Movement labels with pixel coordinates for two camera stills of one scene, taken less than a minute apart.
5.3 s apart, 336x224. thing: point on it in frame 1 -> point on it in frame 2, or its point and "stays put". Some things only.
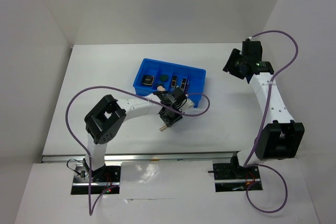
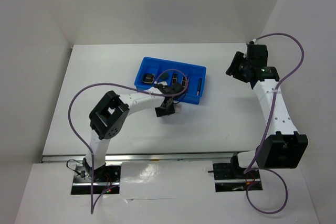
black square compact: (147, 80) stays put
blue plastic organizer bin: (155, 76) stays put
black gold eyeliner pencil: (163, 127) -> (199, 87)
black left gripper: (169, 121) -> (169, 110)
